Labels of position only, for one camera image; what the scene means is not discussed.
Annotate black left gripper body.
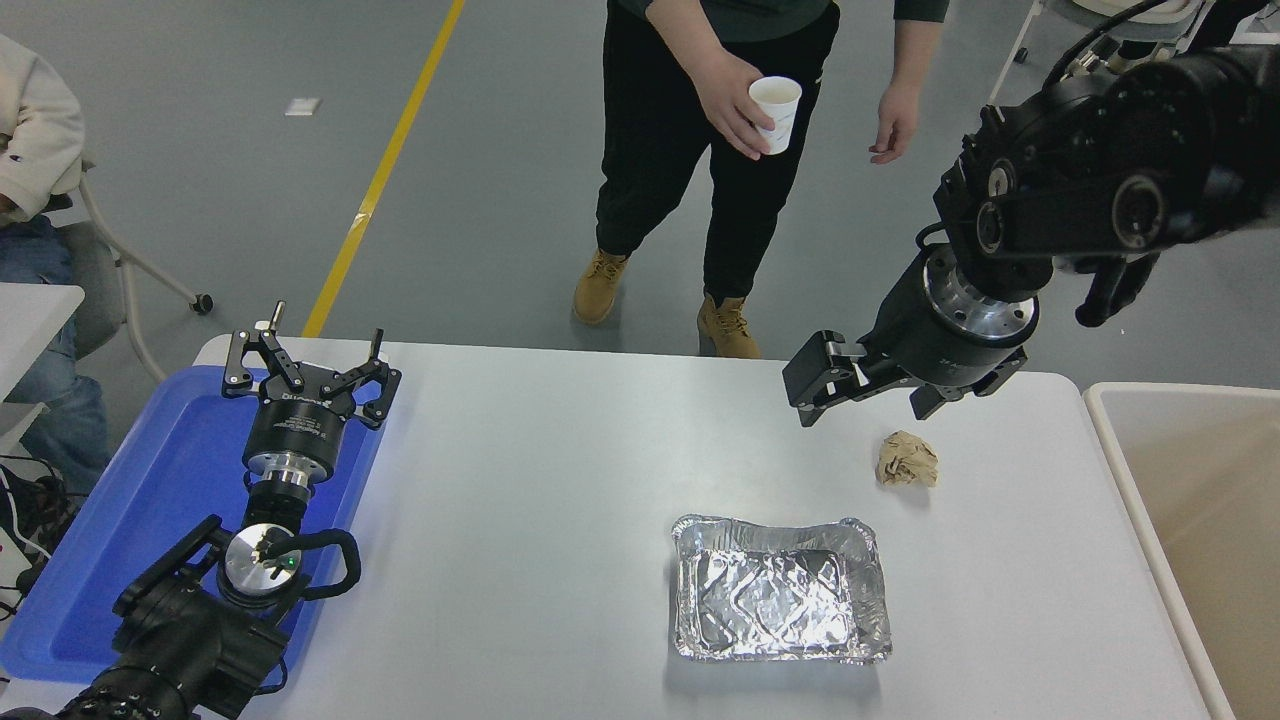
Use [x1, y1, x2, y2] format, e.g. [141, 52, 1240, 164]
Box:
[243, 390, 356, 471]

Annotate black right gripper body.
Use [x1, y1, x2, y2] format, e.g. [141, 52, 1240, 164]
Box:
[865, 250, 1029, 421]

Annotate silver foil tray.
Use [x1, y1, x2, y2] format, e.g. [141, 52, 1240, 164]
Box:
[670, 514, 893, 665]

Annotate white paper cup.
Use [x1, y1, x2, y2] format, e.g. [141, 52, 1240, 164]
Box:
[748, 76, 803, 156]

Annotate standing person's left hand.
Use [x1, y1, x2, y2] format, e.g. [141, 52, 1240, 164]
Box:
[868, 81, 924, 166]

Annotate standing person's right hand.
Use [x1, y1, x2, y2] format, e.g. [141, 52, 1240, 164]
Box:
[690, 46, 778, 162]

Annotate crumpled tan paper ball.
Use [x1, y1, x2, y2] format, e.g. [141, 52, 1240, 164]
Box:
[875, 430, 941, 489]

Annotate tan boot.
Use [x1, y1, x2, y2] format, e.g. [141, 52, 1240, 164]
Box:
[573, 248, 633, 326]
[697, 293, 763, 361]

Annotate blue plastic tray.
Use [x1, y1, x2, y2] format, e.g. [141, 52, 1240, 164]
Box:
[0, 364, 389, 686]

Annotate standing person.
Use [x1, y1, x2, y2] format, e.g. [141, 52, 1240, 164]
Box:
[572, 0, 951, 361]

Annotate small white side table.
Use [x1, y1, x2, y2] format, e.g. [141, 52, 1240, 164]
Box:
[0, 283, 86, 456]

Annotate large pale bin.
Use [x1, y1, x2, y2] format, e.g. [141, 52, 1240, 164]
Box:
[1083, 382, 1280, 720]

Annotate seated person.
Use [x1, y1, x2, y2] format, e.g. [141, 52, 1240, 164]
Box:
[0, 35, 126, 496]

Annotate white frame wheeled chair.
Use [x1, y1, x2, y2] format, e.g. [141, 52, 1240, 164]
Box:
[988, 0, 1216, 106]
[40, 155, 214, 386]

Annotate black floor cables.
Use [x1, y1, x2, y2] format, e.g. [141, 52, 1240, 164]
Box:
[0, 455, 81, 619]

